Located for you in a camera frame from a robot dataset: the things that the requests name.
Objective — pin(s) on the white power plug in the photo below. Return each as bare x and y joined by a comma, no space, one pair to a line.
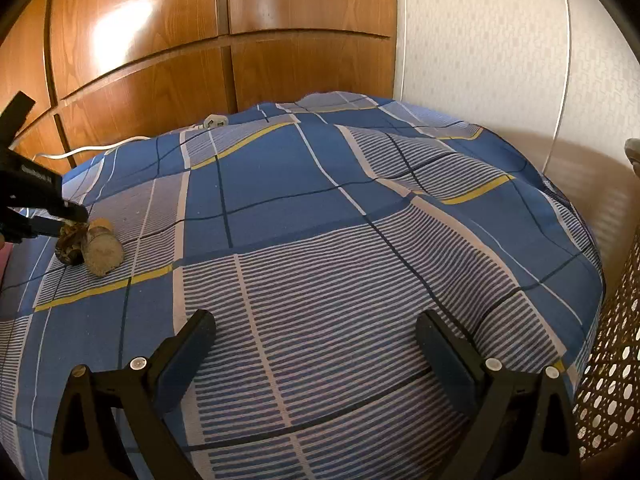
216,121

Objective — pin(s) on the dark brown wrinkled fruit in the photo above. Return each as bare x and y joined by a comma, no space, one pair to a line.
70,247

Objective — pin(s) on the blue plaid bedsheet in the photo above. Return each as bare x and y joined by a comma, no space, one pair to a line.
325,240

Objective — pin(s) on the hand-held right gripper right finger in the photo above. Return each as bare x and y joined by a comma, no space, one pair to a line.
450,365

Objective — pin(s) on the pale tan round fruit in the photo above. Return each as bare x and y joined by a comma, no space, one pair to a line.
101,223

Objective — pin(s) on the white wall trim strip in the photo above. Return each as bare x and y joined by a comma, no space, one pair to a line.
560,75

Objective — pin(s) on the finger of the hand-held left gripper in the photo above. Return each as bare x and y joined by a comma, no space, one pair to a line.
30,227
70,210

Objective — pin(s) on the white perforated basket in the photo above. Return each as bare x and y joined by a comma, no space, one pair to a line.
610,360

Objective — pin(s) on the wooden wardrobe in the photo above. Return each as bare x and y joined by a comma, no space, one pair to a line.
150,35

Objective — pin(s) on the grey object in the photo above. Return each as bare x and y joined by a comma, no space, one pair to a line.
634,156

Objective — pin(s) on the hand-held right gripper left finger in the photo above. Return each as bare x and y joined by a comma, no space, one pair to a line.
181,365

